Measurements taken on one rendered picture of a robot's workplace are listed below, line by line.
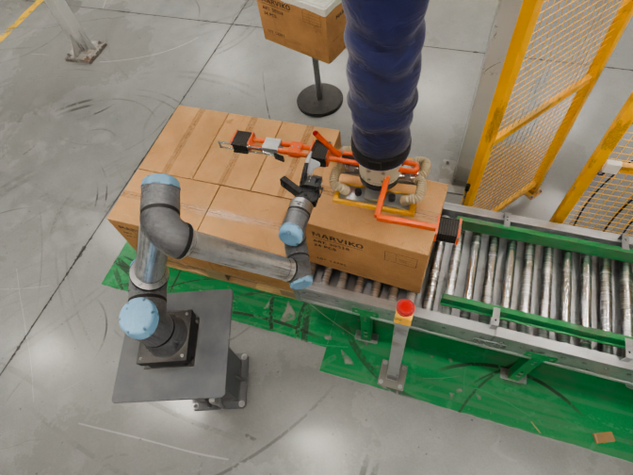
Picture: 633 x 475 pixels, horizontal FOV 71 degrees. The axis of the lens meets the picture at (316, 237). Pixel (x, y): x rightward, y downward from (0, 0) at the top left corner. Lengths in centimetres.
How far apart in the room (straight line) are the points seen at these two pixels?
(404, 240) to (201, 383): 108
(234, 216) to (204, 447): 131
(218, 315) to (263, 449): 90
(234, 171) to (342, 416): 159
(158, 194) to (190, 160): 162
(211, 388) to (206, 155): 156
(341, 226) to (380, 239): 19
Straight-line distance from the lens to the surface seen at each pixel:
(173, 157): 308
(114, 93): 474
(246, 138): 196
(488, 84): 273
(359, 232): 199
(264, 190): 271
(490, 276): 241
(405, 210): 181
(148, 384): 216
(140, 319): 184
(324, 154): 184
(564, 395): 291
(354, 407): 269
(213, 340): 210
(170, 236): 136
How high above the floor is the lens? 265
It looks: 58 degrees down
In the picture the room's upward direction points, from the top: 11 degrees counter-clockwise
